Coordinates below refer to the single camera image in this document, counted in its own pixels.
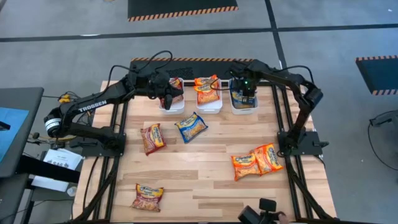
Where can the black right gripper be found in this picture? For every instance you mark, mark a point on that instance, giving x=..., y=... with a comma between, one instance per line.
x=245, y=87

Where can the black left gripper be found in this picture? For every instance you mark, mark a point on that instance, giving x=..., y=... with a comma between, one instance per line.
x=160, y=85

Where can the blue Maruchan noodle pack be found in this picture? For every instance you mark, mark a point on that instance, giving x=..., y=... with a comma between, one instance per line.
x=236, y=99
x=190, y=127

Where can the red Maruchan noodle pack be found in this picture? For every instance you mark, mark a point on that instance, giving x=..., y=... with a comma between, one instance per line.
x=147, y=197
x=152, y=140
x=177, y=88

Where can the orange Maruchan noodle pack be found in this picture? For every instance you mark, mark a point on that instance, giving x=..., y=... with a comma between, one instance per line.
x=203, y=81
x=207, y=96
x=245, y=166
x=269, y=158

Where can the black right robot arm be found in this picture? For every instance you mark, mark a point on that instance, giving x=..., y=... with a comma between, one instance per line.
x=306, y=99

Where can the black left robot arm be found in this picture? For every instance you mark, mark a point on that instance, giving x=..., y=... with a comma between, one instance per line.
x=93, y=105

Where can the white plastic bin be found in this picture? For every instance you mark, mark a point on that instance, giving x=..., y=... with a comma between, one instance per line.
x=210, y=109
x=175, y=109
x=245, y=111

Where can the black hazard-striped floor mat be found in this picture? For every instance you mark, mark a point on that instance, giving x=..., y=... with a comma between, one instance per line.
x=180, y=7
x=381, y=74
x=199, y=70

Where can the white paper sheets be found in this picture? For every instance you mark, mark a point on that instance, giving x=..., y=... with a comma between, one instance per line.
x=60, y=158

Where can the person's hand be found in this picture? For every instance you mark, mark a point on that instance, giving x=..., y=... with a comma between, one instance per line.
x=283, y=219

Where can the clear tape roll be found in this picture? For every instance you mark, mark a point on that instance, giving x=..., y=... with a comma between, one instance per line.
x=71, y=191

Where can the grey desk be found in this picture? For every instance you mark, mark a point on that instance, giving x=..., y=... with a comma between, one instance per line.
x=31, y=99

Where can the black desk bar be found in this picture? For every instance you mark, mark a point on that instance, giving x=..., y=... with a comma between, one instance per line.
x=46, y=169

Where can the blue desk mat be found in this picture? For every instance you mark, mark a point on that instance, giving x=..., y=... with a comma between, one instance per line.
x=14, y=133

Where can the black aluminium frame rail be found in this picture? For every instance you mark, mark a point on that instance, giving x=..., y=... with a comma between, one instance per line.
x=225, y=82
x=125, y=119
x=115, y=119
x=287, y=109
x=277, y=109

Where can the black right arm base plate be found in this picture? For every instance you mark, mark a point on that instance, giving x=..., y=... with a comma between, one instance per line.
x=311, y=143

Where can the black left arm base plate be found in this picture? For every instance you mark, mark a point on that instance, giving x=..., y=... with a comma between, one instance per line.
x=93, y=151

